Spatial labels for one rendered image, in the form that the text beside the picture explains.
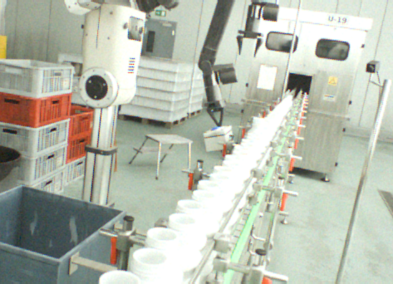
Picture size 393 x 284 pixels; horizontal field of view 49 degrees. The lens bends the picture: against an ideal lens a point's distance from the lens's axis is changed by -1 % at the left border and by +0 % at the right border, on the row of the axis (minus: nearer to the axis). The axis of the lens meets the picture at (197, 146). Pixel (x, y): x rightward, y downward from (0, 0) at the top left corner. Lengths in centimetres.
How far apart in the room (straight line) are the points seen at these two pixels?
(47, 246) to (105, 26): 82
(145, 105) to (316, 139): 333
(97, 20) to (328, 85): 436
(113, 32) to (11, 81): 184
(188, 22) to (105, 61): 1010
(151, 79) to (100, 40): 608
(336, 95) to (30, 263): 512
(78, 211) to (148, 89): 664
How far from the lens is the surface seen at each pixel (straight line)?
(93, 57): 171
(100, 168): 180
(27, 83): 335
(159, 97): 773
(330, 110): 576
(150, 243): 49
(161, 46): 1187
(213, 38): 154
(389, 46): 1139
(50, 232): 127
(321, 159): 584
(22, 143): 343
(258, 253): 64
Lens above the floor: 137
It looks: 12 degrees down
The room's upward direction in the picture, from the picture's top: 9 degrees clockwise
